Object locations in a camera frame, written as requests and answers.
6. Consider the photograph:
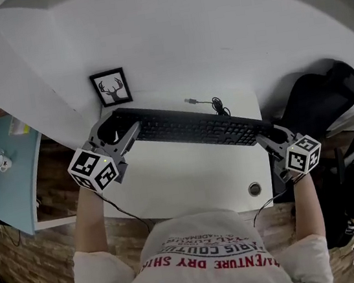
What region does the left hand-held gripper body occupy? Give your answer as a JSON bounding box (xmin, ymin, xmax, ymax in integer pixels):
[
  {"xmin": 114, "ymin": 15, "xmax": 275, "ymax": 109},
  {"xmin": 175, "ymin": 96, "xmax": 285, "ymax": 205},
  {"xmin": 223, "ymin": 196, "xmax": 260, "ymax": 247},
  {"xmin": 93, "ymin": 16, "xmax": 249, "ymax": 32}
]
[{"xmin": 63, "ymin": 135, "xmax": 133, "ymax": 197}]

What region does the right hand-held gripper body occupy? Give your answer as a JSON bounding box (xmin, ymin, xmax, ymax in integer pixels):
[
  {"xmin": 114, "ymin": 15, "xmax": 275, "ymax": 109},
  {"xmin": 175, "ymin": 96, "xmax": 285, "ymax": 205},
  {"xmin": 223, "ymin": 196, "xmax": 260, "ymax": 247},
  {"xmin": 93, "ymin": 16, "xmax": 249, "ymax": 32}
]
[{"xmin": 268, "ymin": 131, "xmax": 327, "ymax": 186}]

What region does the black computer keyboard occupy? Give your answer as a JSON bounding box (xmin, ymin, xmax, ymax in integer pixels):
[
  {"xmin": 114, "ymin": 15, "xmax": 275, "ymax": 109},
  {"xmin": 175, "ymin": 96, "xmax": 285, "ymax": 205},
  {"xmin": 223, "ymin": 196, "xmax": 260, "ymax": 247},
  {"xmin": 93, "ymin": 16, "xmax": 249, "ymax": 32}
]
[{"xmin": 95, "ymin": 86, "xmax": 276, "ymax": 168}]

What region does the person's right forearm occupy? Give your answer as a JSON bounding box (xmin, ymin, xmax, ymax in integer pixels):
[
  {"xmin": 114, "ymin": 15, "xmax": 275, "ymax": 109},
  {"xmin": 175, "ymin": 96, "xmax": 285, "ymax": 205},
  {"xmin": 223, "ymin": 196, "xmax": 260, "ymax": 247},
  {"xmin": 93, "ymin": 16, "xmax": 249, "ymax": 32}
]
[{"xmin": 287, "ymin": 169, "xmax": 328, "ymax": 243}]

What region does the person's left forearm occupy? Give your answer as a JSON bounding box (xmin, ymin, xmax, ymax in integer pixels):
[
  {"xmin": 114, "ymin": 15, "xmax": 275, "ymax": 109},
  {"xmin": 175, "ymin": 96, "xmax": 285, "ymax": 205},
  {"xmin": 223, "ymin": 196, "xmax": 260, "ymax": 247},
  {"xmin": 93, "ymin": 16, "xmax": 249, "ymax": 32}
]
[{"xmin": 67, "ymin": 181, "xmax": 114, "ymax": 260}]

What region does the black framed deer picture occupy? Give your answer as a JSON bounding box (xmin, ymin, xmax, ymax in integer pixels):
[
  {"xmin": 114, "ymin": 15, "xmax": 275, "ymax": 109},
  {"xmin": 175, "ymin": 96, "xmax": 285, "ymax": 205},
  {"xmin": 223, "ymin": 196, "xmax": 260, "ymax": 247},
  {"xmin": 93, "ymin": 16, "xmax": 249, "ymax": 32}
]
[{"xmin": 88, "ymin": 66, "xmax": 135, "ymax": 110}]

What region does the black mesh office chair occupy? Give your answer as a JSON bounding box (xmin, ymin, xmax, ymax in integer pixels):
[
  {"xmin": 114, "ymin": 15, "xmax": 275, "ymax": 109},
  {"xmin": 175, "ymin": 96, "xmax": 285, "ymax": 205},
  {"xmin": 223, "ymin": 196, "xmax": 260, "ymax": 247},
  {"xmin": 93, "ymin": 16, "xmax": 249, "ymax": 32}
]
[{"xmin": 266, "ymin": 58, "xmax": 354, "ymax": 148}]

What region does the yellow green booklet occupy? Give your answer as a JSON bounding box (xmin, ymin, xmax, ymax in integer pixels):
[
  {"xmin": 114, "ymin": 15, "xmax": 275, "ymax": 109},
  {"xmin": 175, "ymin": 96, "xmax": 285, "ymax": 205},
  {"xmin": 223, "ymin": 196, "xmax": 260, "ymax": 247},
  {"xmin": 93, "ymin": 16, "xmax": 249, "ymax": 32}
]
[{"xmin": 6, "ymin": 113, "xmax": 32, "ymax": 138}]

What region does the white star mug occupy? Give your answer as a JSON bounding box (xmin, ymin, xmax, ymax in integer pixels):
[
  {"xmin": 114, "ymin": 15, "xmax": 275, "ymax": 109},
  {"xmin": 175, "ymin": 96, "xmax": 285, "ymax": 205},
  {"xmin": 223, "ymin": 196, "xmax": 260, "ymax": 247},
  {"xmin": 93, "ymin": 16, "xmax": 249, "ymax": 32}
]
[{"xmin": 0, "ymin": 150, "xmax": 15, "ymax": 174}]

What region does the light blue side table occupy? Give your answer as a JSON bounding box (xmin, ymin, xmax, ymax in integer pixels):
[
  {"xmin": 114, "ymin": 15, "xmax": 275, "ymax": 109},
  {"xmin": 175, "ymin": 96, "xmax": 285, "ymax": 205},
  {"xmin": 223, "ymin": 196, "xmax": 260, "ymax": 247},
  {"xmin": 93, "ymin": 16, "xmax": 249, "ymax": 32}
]
[{"xmin": 0, "ymin": 110, "xmax": 56, "ymax": 241}]

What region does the person's white printed t-shirt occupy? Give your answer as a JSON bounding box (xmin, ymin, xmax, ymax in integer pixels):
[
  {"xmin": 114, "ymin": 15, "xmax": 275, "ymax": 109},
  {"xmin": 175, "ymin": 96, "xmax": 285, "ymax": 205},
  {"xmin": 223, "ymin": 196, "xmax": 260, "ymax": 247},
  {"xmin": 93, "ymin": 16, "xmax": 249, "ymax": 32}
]
[{"xmin": 63, "ymin": 193, "xmax": 335, "ymax": 283}]

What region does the round desk cable grommet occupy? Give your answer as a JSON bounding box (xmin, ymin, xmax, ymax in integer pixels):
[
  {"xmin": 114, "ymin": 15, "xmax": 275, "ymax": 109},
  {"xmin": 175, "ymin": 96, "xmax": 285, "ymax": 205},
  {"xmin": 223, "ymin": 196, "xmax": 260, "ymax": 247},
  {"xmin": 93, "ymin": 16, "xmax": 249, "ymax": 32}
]
[{"xmin": 247, "ymin": 181, "xmax": 263, "ymax": 198}]

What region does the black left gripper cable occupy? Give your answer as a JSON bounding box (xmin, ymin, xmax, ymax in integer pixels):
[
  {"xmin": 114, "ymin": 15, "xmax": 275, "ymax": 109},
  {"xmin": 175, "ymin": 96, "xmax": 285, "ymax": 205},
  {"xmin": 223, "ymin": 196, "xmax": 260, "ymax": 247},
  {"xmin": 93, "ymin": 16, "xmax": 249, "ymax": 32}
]
[{"xmin": 96, "ymin": 185, "xmax": 153, "ymax": 241}]

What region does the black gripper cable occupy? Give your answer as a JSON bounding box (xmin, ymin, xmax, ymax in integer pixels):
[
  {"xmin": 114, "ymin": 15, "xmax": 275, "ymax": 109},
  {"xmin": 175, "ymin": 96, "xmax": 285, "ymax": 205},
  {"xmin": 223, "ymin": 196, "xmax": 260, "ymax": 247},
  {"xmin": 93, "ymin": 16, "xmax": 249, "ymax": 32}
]
[
  {"xmin": 96, "ymin": 185, "xmax": 153, "ymax": 241},
  {"xmin": 246, "ymin": 173, "xmax": 311, "ymax": 229}
]

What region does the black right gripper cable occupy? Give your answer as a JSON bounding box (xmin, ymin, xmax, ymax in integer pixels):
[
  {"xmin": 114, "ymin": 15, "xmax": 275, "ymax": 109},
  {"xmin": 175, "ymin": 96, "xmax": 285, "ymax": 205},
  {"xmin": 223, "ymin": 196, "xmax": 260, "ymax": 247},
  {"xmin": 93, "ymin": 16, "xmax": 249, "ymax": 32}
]
[{"xmin": 246, "ymin": 173, "xmax": 311, "ymax": 229}]

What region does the black keyboard usb cable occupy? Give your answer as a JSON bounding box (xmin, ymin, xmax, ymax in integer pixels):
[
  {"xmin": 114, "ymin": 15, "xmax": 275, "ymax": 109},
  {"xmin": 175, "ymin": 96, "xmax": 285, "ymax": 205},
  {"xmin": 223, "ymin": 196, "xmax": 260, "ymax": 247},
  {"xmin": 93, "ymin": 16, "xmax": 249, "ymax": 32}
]
[{"xmin": 183, "ymin": 92, "xmax": 232, "ymax": 123}]

